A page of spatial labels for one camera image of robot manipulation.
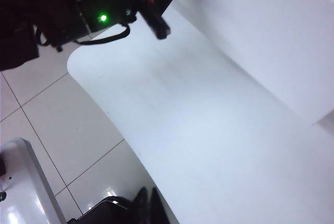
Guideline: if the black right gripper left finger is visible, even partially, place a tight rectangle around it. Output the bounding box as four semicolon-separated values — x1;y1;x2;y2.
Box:
130;186;150;224

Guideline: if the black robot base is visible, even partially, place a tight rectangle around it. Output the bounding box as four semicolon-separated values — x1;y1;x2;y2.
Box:
0;0;137;72

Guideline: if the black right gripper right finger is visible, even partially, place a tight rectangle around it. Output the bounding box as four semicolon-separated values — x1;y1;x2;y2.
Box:
149;187;172;224

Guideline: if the black looped cable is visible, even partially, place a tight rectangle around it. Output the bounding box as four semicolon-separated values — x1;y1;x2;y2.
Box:
74;22;132;46

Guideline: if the white glossy machine housing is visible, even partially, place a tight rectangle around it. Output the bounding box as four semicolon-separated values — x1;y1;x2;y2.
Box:
0;137;69;224

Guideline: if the black glossy rounded object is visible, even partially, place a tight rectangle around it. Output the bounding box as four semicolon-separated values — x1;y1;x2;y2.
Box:
66;194;133;224

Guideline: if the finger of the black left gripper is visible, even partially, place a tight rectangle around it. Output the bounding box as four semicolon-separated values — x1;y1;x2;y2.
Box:
145;1;172;40

